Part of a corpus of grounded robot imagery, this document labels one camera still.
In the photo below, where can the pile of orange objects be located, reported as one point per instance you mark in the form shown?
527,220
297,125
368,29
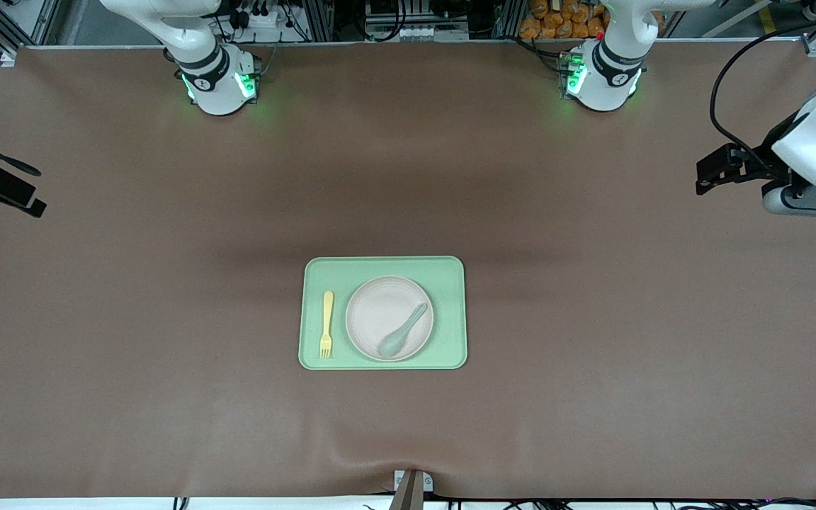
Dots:
550,21

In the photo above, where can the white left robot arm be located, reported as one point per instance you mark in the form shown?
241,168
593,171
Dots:
610,71

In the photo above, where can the brown table mat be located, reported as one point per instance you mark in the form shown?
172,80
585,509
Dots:
521,177

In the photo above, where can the light green rectangular tray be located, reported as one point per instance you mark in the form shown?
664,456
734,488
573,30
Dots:
450,283

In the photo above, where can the white terminal block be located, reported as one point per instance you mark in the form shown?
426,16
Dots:
394,32

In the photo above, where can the metal table clamp bracket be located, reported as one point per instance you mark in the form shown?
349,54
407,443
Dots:
411,485

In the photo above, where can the light green plastic spoon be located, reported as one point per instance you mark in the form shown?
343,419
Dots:
390,346

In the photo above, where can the white power strip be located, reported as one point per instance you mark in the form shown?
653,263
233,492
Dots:
263,19

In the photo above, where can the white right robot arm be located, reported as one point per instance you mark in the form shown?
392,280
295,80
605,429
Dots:
217,85

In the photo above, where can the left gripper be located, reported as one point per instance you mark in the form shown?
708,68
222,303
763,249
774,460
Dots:
769,155

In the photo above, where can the yellow plastic fork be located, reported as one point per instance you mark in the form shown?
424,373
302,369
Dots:
327,312

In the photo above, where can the round beige plate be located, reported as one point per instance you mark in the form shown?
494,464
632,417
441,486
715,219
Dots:
365,312

